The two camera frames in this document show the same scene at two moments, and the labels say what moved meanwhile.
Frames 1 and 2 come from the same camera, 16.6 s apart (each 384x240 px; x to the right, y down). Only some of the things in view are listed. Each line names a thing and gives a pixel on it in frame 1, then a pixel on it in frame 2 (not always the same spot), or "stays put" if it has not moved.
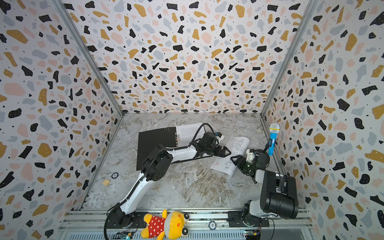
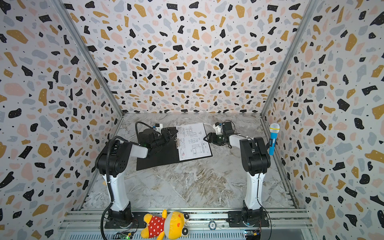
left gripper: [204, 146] -> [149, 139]
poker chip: [212, 225] stays put
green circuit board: [123, 235] stays put
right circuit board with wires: [251, 234] stays put
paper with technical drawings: [237, 146] -> [192, 144]
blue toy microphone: [274, 129] stays put
